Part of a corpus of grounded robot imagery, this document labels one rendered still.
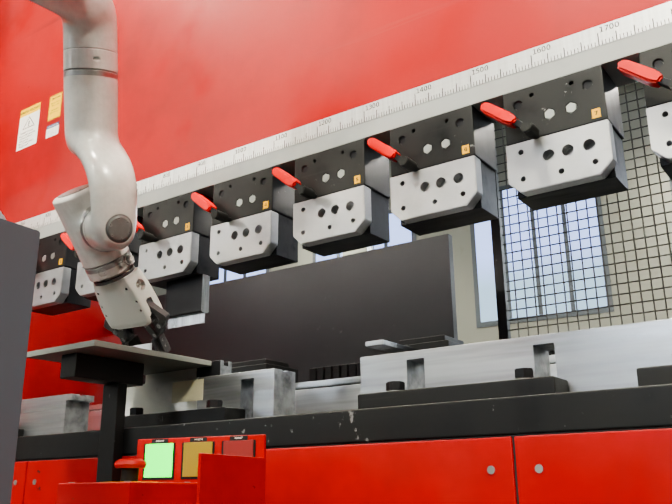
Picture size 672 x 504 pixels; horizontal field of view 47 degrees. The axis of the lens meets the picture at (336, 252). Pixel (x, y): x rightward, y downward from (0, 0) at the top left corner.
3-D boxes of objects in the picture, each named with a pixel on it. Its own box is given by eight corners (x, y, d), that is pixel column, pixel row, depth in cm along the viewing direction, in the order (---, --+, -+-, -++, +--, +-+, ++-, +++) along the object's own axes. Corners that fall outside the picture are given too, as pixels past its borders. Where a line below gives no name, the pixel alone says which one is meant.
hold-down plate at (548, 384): (357, 414, 113) (356, 393, 114) (376, 417, 117) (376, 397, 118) (556, 399, 97) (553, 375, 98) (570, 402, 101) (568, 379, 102)
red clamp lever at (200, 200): (191, 189, 147) (219, 211, 141) (206, 195, 150) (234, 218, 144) (186, 197, 147) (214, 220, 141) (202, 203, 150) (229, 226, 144)
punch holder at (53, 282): (19, 309, 178) (27, 241, 182) (51, 316, 184) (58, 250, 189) (59, 300, 169) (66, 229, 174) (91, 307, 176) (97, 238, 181)
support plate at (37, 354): (25, 357, 131) (26, 351, 131) (144, 375, 152) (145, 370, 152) (94, 345, 121) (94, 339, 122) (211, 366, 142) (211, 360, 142)
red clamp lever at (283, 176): (272, 163, 136) (306, 187, 130) (287, 171, 139) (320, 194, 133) (267, 172, 136) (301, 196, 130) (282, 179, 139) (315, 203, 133)
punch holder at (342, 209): (292, 246, 134) (293, 158, 139) (321, 257, 140) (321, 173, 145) (365, 229, 126) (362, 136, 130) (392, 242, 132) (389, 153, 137)
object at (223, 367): (145, 385, 151) (146, 370, 152) (156, 387, 154) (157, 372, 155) (220, 376, 140) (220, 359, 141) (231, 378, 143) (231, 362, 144)
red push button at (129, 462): (105, 488, 96) (107, 458, 97) (125, 488, 100) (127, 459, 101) (132, 487, 95) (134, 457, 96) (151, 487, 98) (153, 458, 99)
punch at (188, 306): (164, 328, 153) (166, 282, 156) (171, 329, 154) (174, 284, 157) (200, 321, 147) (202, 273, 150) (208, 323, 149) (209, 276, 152)
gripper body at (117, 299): (145, 255, 137) (170, 310, 141) (103, 263, 142) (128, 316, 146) (120, 274, 131) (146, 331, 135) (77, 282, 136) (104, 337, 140)
